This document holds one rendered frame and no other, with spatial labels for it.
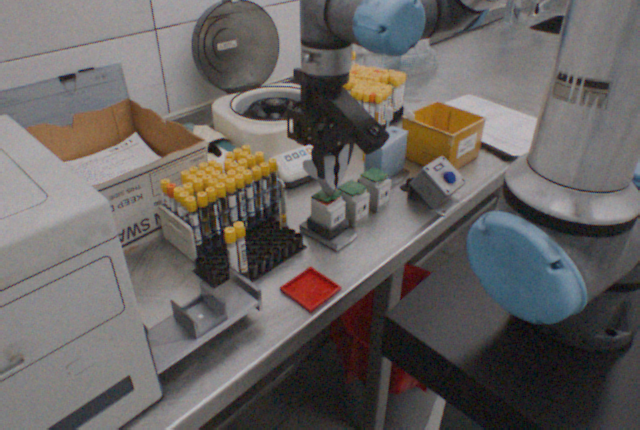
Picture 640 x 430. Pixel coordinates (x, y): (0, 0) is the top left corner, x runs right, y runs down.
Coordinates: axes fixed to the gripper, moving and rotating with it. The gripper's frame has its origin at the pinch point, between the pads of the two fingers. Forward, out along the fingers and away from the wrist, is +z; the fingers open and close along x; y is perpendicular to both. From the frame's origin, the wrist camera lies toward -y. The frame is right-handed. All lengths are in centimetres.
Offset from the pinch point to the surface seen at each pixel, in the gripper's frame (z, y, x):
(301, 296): 9.7, -6.2, 14.6
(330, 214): 3.5, -1.1, 2.0
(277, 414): 98, 26, -6
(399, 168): 8.0, 3.0, -25.4
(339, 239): 8.5, -2.5, 1.2
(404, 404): 75, -9, -22
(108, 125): -1, 50, 13
